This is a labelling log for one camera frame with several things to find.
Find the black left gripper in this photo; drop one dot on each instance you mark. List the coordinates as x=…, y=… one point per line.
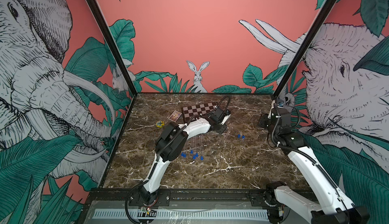
x=221, y=131

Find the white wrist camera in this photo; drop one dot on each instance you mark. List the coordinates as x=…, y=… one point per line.
x=279, y=104
x=225, y=116

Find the brown checkered chess board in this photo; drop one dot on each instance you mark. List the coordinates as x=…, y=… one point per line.
x=189, y=111

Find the black frame post left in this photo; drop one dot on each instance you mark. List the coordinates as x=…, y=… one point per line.
x=102, y=24

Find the white slotted cable duct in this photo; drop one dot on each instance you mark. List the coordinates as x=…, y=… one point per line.
x=167, y=214

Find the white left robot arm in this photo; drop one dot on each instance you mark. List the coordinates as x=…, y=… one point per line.
x=171, y=143

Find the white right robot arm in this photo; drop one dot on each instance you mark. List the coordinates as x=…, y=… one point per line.
x=334, y=206

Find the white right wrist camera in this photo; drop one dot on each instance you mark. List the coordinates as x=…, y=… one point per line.
x=279, y=104

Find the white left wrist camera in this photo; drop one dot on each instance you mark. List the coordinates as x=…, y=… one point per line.
x=225, y=116

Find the black frame post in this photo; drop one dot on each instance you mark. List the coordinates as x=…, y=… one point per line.
x=314, y=29
x=102, y=24

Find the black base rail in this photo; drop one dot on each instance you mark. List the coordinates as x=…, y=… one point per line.
x=166, y=197

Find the black frame post right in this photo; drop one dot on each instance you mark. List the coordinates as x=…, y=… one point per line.
x=314, y=29

